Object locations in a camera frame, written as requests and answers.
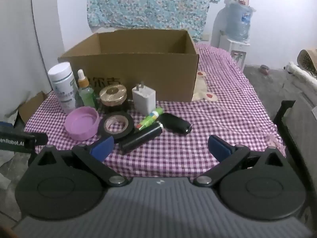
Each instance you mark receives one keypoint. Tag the white charger plug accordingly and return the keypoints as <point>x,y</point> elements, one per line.
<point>143,101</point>

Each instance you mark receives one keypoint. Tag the green dropper bottle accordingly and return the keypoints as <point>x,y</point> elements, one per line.
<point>86,94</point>

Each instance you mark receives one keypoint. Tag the white water dispenser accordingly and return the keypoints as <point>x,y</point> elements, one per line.
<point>225,43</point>

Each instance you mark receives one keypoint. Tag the black oval case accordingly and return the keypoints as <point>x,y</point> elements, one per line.
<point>175,125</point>

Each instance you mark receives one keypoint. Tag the brown cardboard box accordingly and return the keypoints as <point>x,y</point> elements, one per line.
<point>161,79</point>

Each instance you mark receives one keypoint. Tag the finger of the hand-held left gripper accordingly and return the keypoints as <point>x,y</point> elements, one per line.
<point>17,141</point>

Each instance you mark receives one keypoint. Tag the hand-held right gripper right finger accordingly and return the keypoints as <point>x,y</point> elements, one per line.
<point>218,148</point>

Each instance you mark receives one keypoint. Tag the gold lidded cosmetic jar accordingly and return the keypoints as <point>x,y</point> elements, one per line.
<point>112,93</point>

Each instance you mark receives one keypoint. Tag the pink checkered tablecloth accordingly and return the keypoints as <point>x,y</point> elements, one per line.
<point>173,153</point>

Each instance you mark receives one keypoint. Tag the wicker basket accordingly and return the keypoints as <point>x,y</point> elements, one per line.
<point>308,59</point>

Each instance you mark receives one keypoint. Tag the black framed chair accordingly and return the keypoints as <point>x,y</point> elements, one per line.
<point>284,109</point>

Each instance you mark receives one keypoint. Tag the small brown floor object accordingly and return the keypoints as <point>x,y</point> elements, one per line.
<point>265,69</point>

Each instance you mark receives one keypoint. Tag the pale cloth bundle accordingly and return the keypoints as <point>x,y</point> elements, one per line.
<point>297,70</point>

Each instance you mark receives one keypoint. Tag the floral wall cloth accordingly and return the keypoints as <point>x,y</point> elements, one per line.
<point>148,5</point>

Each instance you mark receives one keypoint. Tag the small cardboard box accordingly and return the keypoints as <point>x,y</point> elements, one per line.
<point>29,109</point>

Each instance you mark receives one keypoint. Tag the pink collapsible bowl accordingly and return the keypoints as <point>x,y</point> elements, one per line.
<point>81,129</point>

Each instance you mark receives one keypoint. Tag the white supplement bottle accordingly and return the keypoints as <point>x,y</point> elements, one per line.
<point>63,84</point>

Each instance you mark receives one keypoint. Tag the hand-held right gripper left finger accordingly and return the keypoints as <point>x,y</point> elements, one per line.
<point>102,150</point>

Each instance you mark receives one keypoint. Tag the green lip balm tube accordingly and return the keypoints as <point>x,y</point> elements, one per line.
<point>148,119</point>

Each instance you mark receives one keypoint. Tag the black tape roll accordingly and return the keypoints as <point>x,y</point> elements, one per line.
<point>101,129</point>

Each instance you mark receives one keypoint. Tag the black cylinder tube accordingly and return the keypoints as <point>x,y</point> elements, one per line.
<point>138,138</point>

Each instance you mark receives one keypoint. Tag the white wall socket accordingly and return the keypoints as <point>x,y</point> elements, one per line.
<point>206,37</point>

